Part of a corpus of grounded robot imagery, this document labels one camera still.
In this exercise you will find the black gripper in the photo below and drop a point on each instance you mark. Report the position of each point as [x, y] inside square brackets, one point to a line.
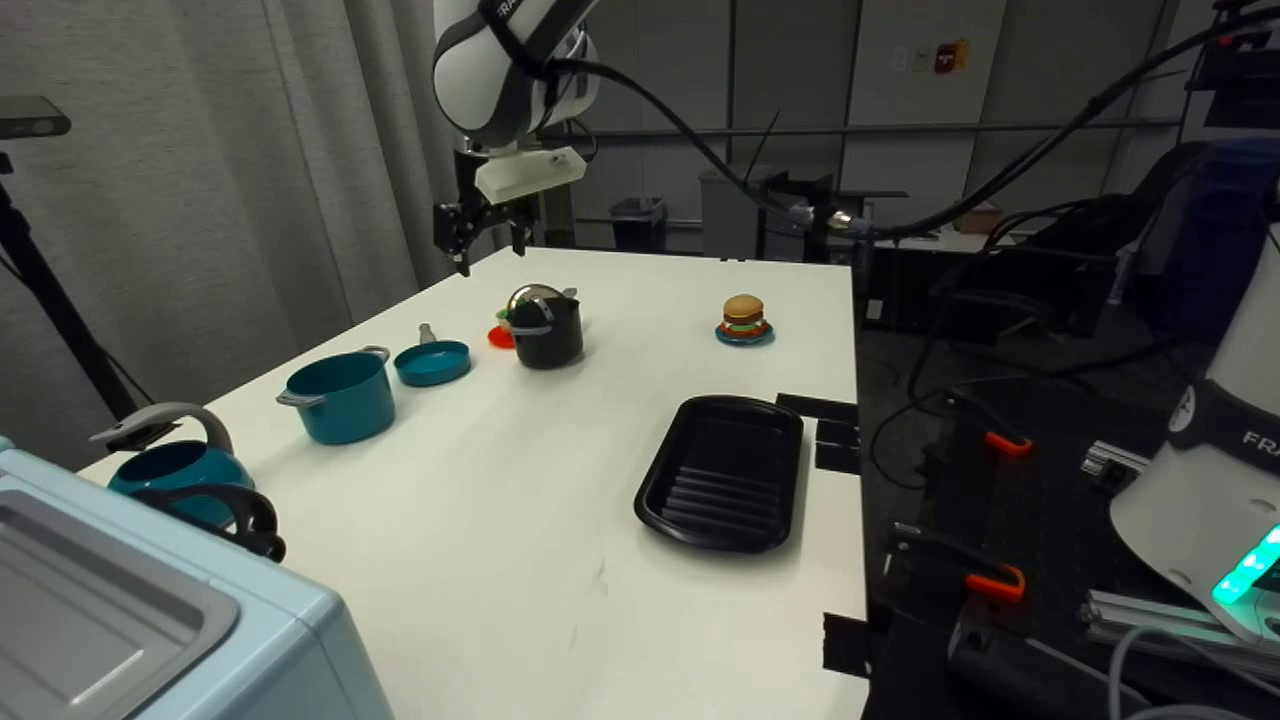
[464, 179]

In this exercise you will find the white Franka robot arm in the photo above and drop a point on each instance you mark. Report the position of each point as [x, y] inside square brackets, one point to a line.
[1202, 506]

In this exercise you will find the black toy pot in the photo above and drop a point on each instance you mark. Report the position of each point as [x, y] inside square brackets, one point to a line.
[549, 350]

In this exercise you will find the large teal toy pot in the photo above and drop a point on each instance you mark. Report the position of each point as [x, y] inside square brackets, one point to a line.
[347, 397]

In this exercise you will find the green toy piece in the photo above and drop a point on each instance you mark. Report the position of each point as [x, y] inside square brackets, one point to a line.
[501, 318]

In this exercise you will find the red toy disc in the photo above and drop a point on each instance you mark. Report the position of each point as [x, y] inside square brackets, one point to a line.
[501, 338]

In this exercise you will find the small teal toy saucepan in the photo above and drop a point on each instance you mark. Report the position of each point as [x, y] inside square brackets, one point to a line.
[434, 361]

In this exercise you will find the small black bin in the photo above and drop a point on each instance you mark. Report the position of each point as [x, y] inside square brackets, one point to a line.
[636, 224]

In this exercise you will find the grey metal cabinet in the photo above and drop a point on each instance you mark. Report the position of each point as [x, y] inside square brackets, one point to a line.
[730, 223]

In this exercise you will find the small teal plate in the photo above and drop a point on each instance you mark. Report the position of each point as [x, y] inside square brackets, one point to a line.
[724, 338]

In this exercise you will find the toy hamburger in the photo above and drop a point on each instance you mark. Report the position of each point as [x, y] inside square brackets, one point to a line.
[740, 312]

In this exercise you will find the grey curtain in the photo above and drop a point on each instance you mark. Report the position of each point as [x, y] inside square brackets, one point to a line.
[200, 134]

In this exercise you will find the black ridged grill tray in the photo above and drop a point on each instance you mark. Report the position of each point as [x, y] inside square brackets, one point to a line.
[723, 473]

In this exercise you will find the teal toy kettle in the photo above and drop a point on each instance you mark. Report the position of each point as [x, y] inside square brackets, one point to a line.
[182, 483]

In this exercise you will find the black equipment case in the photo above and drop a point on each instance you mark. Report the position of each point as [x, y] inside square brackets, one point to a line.
[934, 282]

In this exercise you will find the light blue toy oven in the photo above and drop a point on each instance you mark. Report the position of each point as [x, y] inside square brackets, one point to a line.
[132, 613]

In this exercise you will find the black office chair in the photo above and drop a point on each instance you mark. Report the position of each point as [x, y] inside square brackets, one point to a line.
[1064, 253]

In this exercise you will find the black robot mounting stand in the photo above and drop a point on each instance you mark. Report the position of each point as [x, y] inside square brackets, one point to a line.
[934, 641]

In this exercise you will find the aluminium profile bar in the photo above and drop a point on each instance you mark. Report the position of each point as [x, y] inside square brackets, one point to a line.
[1161, 618]

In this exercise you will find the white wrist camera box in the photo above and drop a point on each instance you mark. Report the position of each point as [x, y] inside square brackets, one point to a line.
[531, 175]

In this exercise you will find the grey horizontal metal rail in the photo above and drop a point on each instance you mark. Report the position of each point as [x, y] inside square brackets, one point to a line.
[664, 134]

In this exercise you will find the black table edge bracket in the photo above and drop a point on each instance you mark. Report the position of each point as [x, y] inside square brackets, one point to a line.
[847, 645]
[820, 413]

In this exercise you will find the black camera tripod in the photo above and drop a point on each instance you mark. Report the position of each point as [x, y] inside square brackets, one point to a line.
[55, 307]

